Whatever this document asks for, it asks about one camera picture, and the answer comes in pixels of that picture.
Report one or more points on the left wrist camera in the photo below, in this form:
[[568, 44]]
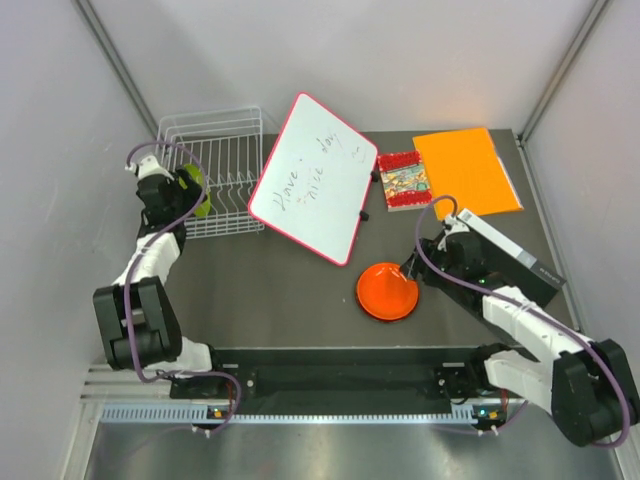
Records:
[[146, 167]]

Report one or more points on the black box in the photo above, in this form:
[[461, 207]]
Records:
[[508, 264]]

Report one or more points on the orange plate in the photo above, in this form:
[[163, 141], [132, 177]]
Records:
[[385, 294]]

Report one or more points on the red patterned paperback book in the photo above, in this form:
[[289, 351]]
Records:
[[404, 180]]

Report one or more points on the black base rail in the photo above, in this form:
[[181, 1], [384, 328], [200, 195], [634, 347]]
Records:
[[339, 380]]

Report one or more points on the white wire dish rack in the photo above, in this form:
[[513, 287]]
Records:
[[228, 144]]

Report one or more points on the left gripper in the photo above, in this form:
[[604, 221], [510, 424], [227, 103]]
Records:
[[191, 195]]

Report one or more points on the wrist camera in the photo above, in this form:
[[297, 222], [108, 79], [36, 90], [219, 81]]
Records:
[[146, 167], [453, 225]]

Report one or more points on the pink framed whiteboard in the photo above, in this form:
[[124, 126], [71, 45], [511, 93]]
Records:
[[315, 182]]

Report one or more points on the orange folder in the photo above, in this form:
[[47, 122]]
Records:
[[465, 164]]

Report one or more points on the lime green plate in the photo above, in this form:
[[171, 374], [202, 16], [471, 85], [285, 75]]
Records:
[[193, 181]]

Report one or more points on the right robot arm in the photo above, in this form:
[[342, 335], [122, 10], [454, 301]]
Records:
[[586, 386]]

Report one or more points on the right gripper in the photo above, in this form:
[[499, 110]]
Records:
[[431, 250]]

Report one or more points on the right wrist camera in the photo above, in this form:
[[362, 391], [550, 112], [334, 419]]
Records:
[[453, 225]]

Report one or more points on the grey cable duct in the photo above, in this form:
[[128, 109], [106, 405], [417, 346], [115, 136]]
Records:
[[209, 415]]

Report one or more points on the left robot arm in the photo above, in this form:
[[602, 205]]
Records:
[[160, 345]]

